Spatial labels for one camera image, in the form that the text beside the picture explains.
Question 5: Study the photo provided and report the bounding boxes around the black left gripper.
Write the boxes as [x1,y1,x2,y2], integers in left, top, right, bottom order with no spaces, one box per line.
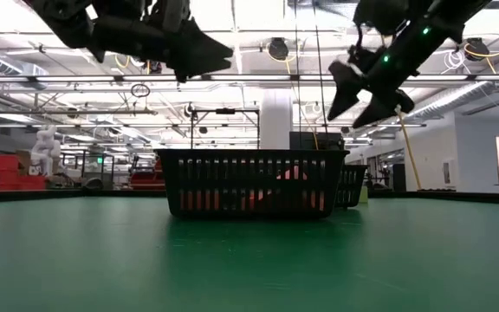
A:
[88,0,235,83]

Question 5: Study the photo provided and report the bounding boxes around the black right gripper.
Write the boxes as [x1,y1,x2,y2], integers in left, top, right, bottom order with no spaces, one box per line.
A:
[327,18,465,130]

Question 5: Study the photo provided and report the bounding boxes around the small red foam block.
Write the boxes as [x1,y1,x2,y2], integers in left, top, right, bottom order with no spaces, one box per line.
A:
[275,166,325,212]

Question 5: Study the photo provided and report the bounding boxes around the black slotted plastic basket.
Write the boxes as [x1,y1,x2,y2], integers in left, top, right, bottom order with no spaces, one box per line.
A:
[154,148,350,219]
[334,163,370,209]

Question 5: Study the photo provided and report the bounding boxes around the black cabinet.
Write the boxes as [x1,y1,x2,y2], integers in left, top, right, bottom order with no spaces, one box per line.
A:
[289,131,346,151]
[392,163,407,192]

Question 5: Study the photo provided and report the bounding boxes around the white building column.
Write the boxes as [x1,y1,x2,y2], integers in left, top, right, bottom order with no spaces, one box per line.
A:
[260,88,294,151]

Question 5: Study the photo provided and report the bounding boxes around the black metal cart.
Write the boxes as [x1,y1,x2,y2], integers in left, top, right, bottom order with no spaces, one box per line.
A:
[74,151,116,192]

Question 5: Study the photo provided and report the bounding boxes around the white humanoid robot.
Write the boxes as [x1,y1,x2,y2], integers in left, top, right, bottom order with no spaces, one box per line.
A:
[29,125,62,177]

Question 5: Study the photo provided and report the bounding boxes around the green table mat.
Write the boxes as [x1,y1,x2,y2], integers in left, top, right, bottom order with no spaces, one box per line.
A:
[0,197,499,312]

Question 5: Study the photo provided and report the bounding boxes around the stack of red bins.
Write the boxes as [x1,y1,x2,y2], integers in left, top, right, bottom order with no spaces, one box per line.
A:
[0,154,47,192]

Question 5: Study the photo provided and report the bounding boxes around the black frame workstation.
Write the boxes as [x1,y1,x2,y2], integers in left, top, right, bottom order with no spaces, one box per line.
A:
[190,107,262,151]

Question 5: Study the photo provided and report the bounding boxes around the yellow hanging cable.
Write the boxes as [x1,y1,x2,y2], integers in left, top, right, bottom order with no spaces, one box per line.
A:
[394,103,424,192]

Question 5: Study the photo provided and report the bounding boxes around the black ceiling cable reel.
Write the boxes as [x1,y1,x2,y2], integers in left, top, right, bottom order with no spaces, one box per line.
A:
[268,37,290,62]
[465,37,489,57]

